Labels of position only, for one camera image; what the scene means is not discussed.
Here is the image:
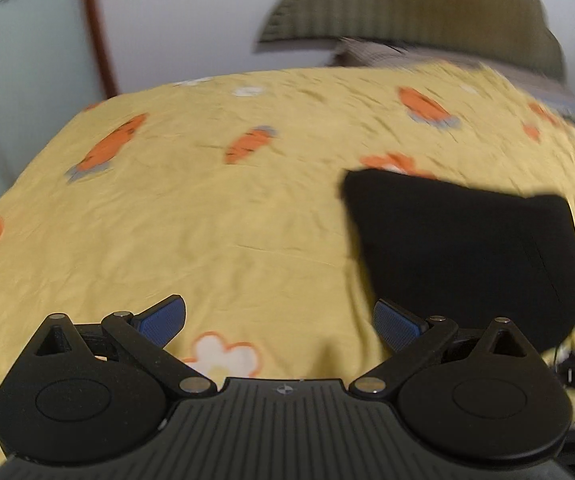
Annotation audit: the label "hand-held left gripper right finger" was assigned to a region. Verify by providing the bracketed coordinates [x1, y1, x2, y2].
[348, 299, 535, 401]

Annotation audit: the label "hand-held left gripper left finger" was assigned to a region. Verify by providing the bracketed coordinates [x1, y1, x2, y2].
[31, 295, 214, 401]

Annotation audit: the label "black pants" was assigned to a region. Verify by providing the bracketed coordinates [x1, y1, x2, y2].
[340, 167, 575, 353]

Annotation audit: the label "yellow carrot print blanket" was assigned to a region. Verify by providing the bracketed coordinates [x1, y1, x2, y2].
[0, 57, 575, 476]

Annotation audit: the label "beige patterned pillow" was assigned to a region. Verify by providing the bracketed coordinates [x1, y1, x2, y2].
[328, 36, 421, 68]

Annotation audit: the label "grey bed sheet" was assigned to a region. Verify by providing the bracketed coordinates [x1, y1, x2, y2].
[510, 67, 575, 108]

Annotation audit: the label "olive padded headboard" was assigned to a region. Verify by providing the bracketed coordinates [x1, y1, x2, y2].
[253, 0, 569, 83]

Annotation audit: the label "brown door frame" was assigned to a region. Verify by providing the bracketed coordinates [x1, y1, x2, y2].
[78, 0, 119, 98]

